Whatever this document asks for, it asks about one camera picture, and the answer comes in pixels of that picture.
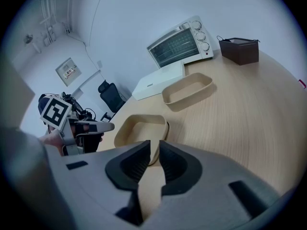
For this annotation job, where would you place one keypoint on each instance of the flat white box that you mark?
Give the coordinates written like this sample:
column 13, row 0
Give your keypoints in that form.
column 158, row 80

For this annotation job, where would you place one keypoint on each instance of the person's grey sleeve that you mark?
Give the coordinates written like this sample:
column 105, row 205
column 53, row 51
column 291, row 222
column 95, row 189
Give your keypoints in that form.
column 21, row 166

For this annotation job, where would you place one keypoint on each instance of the white wall socket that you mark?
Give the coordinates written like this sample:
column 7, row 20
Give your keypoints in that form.
column 99, row 64

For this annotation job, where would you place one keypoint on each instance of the white wall pipes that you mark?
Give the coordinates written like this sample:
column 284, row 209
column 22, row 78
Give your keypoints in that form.
column 48, row 8

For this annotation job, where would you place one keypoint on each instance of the dark brown storage box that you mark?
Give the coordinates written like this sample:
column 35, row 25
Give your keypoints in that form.
column 242, row 53

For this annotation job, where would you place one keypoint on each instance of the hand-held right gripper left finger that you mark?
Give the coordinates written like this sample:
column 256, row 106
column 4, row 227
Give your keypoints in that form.
column 96, row 176

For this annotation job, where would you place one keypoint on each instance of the small red object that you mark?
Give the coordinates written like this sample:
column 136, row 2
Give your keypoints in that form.
column 302, row 84

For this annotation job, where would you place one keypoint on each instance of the beige rectangular small container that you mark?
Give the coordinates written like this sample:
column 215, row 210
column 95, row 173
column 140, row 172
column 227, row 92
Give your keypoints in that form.
column 124, row 134
column 189, row 97

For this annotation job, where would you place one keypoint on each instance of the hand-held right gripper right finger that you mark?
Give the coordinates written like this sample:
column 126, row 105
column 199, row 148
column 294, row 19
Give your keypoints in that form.
column 216, row 176

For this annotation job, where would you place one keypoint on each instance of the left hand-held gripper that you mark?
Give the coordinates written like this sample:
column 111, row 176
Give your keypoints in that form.
column 56, row 111

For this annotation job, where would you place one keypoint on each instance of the black office chair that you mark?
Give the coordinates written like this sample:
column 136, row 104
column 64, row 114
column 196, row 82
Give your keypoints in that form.
column 111, row 96

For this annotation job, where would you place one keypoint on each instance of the wall electrical panel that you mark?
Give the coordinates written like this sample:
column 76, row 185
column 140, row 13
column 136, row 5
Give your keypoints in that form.
column 69, row 72

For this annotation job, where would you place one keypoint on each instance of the white toaster oven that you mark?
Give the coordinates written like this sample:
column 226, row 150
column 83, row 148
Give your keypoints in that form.
column 180, row 44

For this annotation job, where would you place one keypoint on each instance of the beige board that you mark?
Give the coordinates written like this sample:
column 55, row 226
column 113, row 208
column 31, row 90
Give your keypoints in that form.
column 14, row 97

